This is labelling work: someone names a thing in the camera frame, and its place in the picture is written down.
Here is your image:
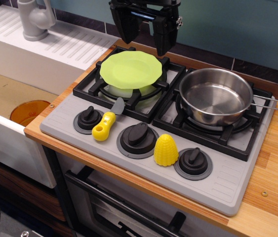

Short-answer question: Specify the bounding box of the toy oven door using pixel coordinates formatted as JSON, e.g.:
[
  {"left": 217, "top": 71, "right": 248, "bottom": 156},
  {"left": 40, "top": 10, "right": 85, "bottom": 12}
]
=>
[{"left": 65, "top": 166, "right": 230, "bottom": 237}]

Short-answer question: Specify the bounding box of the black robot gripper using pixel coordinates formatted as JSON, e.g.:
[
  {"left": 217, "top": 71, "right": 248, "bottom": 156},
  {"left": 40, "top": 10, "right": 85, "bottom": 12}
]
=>
[{"left": 109, "top": 0, "right": 183, "bottom": 56}]

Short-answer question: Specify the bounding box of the black left stove knob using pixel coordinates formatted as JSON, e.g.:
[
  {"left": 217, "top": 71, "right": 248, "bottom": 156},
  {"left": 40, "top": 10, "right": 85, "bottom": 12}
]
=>
[{"left": 73, "top": 106, "right": 104, "bottom": 135}]

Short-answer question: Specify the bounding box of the black left burner grate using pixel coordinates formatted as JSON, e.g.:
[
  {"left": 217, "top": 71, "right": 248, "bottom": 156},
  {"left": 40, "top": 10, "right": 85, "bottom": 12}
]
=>
[{"left": 73, "top": 57, "right": 186, "bottom": 123}]

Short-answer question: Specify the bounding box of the yellow toy corn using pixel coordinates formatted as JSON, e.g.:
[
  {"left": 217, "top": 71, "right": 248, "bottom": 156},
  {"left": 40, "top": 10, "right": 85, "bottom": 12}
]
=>
[{"left": 154, "top": 134, "right": 179, "bottom": 166}]

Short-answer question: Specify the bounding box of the stainless steel pan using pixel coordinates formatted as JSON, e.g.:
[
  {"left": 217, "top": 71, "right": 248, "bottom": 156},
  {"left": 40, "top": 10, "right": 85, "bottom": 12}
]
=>
[{"left": 179, "top": 68, "right": 278, "bottom": 126}]

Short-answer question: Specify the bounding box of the grey toy faucet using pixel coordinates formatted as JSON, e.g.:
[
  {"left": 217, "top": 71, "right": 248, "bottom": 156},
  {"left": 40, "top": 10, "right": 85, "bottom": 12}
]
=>
[{"left": 17, "top": 0, "right": 56, "bottom": 41}]

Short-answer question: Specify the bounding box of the yellow handled grey spatula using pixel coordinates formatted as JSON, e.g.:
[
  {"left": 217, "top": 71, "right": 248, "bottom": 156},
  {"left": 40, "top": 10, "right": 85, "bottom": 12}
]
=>
[{"left": 92, "top": 97, "right": 124, "bottom": 141}]

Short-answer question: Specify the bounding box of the light green plastic plate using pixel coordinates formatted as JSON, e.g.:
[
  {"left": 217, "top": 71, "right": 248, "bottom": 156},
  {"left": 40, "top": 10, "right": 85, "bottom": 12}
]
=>
[{"left": 100, "top": 51, "right": 162, "bottom": 89}]

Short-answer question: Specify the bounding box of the black right burner grate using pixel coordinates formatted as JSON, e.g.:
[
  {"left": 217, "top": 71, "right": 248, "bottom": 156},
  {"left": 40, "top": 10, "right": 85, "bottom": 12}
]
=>
[{"left": 153, "top": 69, "right": 273, "bottom": 161}]

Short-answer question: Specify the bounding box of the black middle stove knob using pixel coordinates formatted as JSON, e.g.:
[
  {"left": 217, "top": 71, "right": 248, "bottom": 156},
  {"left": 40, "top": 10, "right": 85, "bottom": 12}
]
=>
[{"left": 117, "top": 122, "right": 159, "bottom": 159}]

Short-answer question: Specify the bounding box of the grey toy stove top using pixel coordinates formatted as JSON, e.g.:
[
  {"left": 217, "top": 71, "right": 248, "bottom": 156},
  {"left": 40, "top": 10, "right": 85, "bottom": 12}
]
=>
[{"left": 39, "top": 45, "right": 277, "bottom": 217}]

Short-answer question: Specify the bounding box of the white toy sink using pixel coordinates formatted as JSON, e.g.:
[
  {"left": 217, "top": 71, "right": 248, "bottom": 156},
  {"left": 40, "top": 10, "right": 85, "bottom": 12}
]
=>
[{"left": 0, "top": 5, "right": 117, "bottom": 188}]

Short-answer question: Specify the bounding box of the black stove knob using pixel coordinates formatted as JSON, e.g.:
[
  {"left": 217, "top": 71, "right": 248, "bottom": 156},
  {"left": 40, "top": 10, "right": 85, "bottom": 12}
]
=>
[
  {"left": 117, "top": 122, "right": 159, "bottom": 159},
  {"left": 174, "top": 147, "right": 213, "bottom": 181},
  {"left": 73, "top": 106, "right": 104, "bottom": 135}
]

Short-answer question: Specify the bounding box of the black burner grate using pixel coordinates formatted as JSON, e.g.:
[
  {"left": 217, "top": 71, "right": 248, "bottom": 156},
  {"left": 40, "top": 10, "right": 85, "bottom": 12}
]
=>
[
  {"left": 153, "top": 69, "right": 273, "bottom": 161},
  {"left": 73, "top": 57, "right": 186, "bottom": 123}
]

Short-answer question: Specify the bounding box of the orange plastic bowl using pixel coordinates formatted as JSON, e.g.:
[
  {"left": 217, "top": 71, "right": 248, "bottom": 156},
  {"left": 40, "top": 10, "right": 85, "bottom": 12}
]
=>
[{"left": 9, "top": 100, "right": 50, "bottom": 126}]

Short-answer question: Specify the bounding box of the black right stove knob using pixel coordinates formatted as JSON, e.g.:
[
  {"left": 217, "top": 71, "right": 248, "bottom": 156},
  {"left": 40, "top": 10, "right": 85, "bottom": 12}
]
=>
[{"left": 174, "top": 147, "right": 213, "bottom": 181}]

